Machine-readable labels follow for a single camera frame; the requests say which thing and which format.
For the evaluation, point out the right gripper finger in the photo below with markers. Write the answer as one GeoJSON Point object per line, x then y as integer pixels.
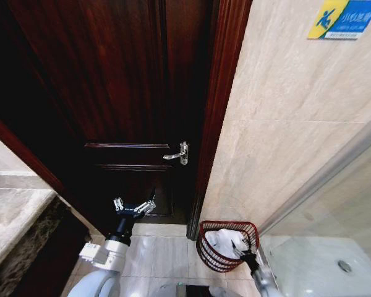
{"type": "Point", "coordinates": [236, 247]}
{"type": "Point", "coordinates": [248, 246]}

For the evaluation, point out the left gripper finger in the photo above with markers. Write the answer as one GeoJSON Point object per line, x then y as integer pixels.
{"type": "Point", "coordinates": [118, 204]}
{"type": "Point", "coordinates": [146, 206]}

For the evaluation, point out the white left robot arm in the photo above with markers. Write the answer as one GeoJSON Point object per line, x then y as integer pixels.
{"type": "Point", "coordinates": [108, 256]}

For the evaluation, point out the white towel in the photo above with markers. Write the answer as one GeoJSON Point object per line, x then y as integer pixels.
{"type": "Point", "coordinates": [219, 242]}

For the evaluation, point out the glass shower door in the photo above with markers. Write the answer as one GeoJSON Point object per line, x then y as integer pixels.
{"type": "Point", "coordinates": [334, 222]}

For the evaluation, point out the round metal shower drain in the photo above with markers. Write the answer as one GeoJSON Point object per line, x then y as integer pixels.
{"type": "Point", "coordinates": [344, 266]}

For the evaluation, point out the marble vanity counter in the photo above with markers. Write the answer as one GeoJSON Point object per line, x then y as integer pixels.
{"type": "Point", "coordinates": [15, 222]}

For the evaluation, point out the dark wooden door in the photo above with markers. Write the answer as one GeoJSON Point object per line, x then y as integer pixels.
{"type": "Point", "coordinates": [111, 77]}

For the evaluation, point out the blue yellow warning sign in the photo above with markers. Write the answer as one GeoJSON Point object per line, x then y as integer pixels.
{"type": "Point", "coordinates": [343, 18]}

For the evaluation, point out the silver shower door frame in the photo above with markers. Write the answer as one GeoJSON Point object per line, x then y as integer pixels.
{"type": "Point", "coordinates": [321, 173]}

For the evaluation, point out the dark wooden door frame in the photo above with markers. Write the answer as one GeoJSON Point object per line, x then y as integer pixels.
{"type": "Point", "coordinates": [216, 108]}

